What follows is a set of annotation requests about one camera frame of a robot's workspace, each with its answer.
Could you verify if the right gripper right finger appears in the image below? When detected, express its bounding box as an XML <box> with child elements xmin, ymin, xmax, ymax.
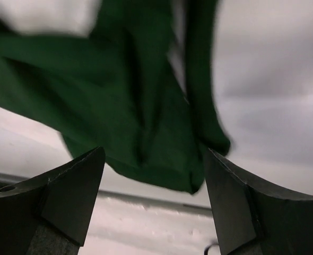
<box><xmin>204</xmin><ymin>150</ymin><xmax>313</xmax><ymax>254</ymax></box>

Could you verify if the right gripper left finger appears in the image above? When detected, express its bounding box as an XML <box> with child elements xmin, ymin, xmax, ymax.
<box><xmin>0</xmin><ymin>147</ymin><xmax>105</xmax><ymax>254</ymax></box>

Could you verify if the white and green t-shirt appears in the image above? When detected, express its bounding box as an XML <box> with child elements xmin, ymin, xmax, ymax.
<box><xmin>0</xmin><ymin>0</ymin><xmax>313</xmax><ymax>196</ymax></box>

